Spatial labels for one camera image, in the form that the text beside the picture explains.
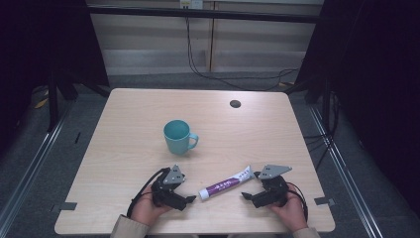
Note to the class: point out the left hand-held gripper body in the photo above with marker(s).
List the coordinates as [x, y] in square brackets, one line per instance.
[166, 193]

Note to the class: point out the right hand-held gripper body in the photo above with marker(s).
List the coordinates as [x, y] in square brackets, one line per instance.
[272, 193]

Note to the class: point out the white purple toothpaste tube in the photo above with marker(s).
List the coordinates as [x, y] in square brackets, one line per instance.
[224, 185]

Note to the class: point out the teal cup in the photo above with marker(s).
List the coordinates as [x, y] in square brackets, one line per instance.
[177, 140]

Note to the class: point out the person's left hand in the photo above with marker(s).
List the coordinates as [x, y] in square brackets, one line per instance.
[145, 211]

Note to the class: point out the person's right hand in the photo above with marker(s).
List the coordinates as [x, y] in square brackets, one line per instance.
[294, 213]

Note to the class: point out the grey tape strip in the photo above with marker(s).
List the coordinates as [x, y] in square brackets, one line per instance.
[64, 206]
[324, 200]

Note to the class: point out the round black table grommet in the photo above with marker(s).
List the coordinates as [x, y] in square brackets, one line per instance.
[235, 103]

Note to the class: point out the black metal stand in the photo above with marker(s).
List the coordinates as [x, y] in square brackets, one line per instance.
[327, 99]
[52, 99]

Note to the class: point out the dark curtain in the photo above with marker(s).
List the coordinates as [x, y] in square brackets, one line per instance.
[43, 43]
[376, 82]

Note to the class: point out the yellow floor tape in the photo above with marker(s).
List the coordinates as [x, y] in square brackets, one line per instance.
[41, 103]

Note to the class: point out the black horizontal bar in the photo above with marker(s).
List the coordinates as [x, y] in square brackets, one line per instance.
[204, 14]

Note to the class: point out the metal floor rail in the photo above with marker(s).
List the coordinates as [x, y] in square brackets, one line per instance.
[346, 178]
[31, 168]

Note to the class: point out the white wall power outlet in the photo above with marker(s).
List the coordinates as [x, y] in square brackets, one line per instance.
[191, 3]

